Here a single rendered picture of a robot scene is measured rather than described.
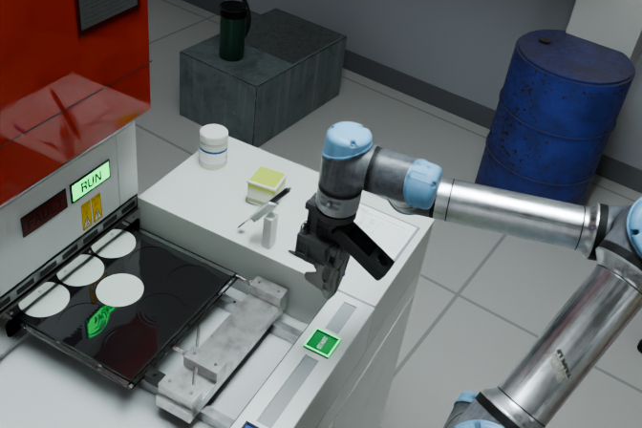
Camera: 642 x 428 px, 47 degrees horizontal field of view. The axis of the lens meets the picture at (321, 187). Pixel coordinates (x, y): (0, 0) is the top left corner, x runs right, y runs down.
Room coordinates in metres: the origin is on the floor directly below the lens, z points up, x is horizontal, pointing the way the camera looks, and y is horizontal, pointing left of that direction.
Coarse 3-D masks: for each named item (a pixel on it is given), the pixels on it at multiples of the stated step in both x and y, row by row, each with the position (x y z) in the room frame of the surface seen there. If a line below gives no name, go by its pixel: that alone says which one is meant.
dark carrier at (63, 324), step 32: (96, 256) 1.21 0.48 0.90; (128, 256) 1.22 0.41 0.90; (160, 256) 1.24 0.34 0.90; (160, 288) 1.14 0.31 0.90; (192, 288) 1.15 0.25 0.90; (32, 320) 1.00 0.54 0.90; (64, 320) 1.01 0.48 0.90; (96, 320) 1.02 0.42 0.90; (128, 320) 1.03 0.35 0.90; (160, 320) 1.05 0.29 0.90; (96, 352) 0.94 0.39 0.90; (128, 352) 0.95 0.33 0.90
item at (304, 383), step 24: (336, 312) 1.08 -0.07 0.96; (360, 312) 1.09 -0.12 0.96; (336, 336) 1.01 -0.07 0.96; (360, 336) 1.05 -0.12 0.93; (288, 360) 0.94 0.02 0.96; (312, 360) 0.95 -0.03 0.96; (336, 360) 0.95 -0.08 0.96; (264, 384) 0.87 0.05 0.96; (288, 384) 0.89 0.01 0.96; (312, 384) 0.89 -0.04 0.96; (336, 384) 0.97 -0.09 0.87; (264, 408) 0.82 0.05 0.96; (288, 408) 0.83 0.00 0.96; (312, 408) 0.86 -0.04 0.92
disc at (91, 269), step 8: (80, 264) 1.18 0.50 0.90; (88, 264) 1.18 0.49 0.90; (96, 264) 1.18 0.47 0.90; (72, 272) 1.15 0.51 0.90; (80, 272) 1.15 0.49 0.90; (88, 272) 1.15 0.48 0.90; (96, 272) 1.16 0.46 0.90; (64, 280) 1.12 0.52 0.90; (72, 280) 1.12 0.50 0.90; (80, 280) 1.13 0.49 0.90; (88, 280) 1.13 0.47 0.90
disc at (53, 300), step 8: (56, 288) 1.10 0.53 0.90; (64, 288) 1.10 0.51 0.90; (40, 296) 1.06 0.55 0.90; (48, 296) 1.07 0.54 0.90; (56, 296) 1.07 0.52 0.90; (64, 296) 1.07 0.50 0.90; (32, 304) 1.04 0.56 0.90; (40, 304) 1.04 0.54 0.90; (48, 304) 1.05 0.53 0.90; (56, 304) 1.05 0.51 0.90; (64, 304) 1.05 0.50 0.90; (32, 312) 1.02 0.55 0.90; (40, 312) 1.02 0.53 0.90; (48, 312) 1.02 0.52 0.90; (56, 312) 1.03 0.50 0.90
